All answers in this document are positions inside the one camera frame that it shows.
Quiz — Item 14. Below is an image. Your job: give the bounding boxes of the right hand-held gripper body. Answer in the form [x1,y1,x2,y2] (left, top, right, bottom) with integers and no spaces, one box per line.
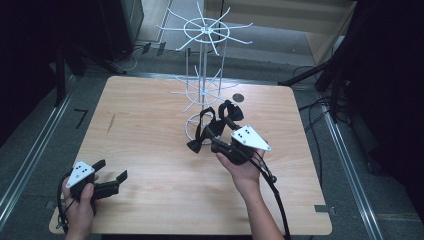
[210,124,272,166]

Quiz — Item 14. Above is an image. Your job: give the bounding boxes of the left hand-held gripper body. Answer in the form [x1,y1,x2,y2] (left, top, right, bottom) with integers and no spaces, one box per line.
[65,160,121,205]

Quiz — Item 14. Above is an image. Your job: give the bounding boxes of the black bow tie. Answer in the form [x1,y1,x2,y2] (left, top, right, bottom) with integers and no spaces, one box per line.
[185,106,218,155]
[217,99,245,124]

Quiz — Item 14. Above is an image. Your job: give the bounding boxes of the white wire display rack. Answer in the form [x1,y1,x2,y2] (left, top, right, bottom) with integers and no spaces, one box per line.
[156,1,254,146]

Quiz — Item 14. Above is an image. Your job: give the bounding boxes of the person's left hand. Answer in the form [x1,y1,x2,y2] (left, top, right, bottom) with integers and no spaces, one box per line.
[61,174,101,234]

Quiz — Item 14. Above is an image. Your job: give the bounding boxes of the person's right hand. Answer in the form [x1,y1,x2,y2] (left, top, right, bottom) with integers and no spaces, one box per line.
[215,149,267,198]

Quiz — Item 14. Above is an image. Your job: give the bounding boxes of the black metal stand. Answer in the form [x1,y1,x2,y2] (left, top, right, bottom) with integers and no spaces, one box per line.
[53,41,128,108]
[277,58,355,125]

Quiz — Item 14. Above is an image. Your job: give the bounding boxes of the grey tape piece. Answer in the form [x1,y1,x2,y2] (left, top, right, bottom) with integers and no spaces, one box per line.
[314,204,336,215]

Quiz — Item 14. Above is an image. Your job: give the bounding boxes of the wooden platform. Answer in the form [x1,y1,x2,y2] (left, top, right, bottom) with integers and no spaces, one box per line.
[203,0,358,66]

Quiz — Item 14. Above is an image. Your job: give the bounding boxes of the dark cabinet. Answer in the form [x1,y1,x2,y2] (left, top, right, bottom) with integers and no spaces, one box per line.
[98,0,145,63]

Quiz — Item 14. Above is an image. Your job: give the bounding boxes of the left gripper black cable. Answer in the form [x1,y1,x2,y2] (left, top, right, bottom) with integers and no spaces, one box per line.
[55,172,74,234]

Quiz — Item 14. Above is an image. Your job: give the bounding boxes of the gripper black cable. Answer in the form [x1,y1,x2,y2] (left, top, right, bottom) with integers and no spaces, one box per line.
[55,172,74,234]
[249,149,293,240]

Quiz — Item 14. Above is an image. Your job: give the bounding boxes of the metal floor rail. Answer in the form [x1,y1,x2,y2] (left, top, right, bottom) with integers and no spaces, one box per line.
[320,102,385,240]
[0,74,78,231]

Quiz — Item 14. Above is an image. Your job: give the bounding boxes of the black floor cables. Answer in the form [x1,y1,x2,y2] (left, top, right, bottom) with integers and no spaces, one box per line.
[292,64,339,188]

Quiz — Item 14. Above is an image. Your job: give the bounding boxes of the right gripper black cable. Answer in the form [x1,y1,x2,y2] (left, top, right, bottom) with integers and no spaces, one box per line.
[249,149,293,240]

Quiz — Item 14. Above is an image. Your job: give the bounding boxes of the white floor cable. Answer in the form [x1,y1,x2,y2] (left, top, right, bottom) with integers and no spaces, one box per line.
[125,45,145,73]

